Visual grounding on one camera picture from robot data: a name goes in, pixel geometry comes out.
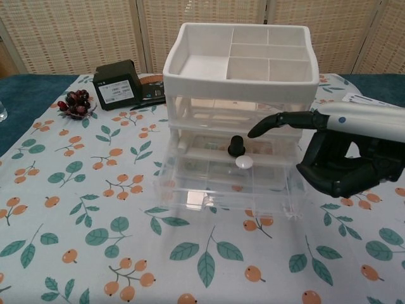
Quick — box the flat black printed sleeve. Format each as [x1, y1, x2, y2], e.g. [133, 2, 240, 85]
[139, 80, 166, 99]

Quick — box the floral leaf-print tablecloth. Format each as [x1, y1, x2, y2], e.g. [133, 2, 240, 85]
[0, 73, 405, 304]

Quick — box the woven bamboo folding screen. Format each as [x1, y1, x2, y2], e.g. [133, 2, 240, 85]
[0, 0, 405, 77]

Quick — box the small white round cap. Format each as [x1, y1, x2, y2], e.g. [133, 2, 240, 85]
[235, 155, 254, 169]

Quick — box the black cardboard box with label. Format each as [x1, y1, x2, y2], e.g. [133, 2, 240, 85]
[92, 59, 142, 111]

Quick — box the dark red grape bunch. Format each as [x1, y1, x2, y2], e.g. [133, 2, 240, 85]
[57, 89, 97, 120]

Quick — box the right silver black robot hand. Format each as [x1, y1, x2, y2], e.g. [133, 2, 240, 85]
[247, 101, 405, 200]

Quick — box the small black knob-shaped bottle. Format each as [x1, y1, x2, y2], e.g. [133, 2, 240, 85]
[227, 135, 245, 159]

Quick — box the white folding laptop stand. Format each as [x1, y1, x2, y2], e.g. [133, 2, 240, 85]
[341, 92, 393, 107]

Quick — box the white drawer organizer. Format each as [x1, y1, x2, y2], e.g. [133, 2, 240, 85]
[163, 22, 319, 191]

